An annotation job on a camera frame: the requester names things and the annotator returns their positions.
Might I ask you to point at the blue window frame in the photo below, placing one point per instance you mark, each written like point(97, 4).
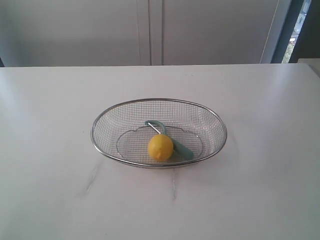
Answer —
point(292, 26)

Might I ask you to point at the teal handled peeler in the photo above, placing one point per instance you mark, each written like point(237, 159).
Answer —
point(160, 128)

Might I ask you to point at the steel wire mesh basket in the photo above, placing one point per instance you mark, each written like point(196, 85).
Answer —
point(122, 132)

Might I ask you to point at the yellow lemon with red sticker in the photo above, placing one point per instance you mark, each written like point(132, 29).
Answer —
point(160, 147)

